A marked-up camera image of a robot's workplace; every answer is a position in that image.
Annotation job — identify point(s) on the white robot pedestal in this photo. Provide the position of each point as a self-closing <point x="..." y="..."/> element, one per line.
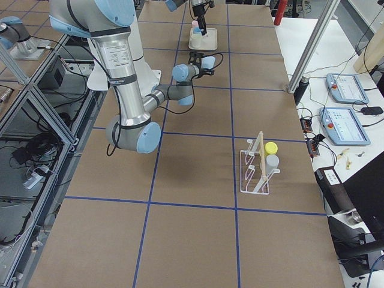
<point x="147" y="77"/>

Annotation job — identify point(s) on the blue ikea cup corner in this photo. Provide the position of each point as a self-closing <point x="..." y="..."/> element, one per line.
<point x="208" y="62"/>

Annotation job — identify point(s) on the white power strip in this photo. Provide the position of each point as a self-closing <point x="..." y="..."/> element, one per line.
<point x="36" y="176"/>

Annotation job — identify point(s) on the cream plastic tray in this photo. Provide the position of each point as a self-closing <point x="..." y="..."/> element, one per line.
<point x="209" y="41"/>

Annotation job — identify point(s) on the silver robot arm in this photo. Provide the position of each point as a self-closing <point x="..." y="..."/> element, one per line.
<point x="172" y="5"/>
<point x="114" y="42"/>

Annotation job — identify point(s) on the blue ikea cup middle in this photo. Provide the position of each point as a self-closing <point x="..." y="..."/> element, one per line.
<point x="196" y="30"/>

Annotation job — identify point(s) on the black power adapter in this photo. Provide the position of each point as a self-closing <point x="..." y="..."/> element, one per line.
<point x="373" y="111"/>

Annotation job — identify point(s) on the yellow ikea cup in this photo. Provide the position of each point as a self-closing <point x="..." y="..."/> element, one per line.
<point x="271" y="148"/>

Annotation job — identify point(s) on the blue teach pendant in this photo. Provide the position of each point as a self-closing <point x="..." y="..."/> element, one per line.
<point x="346" y="88"/>
<point x="343" y="127"/>

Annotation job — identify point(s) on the pink ikea cup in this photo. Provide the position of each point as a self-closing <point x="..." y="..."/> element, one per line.
<point x="195" y="24"/>

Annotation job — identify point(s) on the black computer monitor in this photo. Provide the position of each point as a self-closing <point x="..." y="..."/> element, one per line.
<point x="365" y="190"/>

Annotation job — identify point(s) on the black water bottle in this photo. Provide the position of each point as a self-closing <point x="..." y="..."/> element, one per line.
<point x="300" y="90"/>

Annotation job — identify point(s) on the near blue teach pendant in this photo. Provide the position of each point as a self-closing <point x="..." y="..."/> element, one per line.
<point x="343" y="127"/>

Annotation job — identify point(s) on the white ikea cup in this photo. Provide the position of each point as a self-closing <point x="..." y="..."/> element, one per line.
<point x="272" y="161"/>

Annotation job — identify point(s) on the pale green ikea cup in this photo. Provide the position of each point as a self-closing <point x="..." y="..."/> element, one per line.
<point x="196" y="40"/>

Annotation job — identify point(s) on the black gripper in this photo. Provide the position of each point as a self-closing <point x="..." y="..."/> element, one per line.
<point x="198" y="11"/>
<point x="195" y="57"/>

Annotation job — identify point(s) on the white wire cup rack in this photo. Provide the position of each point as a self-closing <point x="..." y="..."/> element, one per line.
<point x="254" y="177"/>

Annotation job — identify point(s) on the aluminium frame post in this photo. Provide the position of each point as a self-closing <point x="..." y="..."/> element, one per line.
<point x="314" y="39"/>

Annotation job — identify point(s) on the red fire extinguisher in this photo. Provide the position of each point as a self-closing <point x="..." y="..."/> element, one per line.
<point x="282" y="4"/>

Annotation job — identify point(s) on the far blue teach pendant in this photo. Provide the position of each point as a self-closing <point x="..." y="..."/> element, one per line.
<point x="346" y="88"/>

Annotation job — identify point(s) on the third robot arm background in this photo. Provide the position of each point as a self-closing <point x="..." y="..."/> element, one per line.
<point x="13" y="31"/>

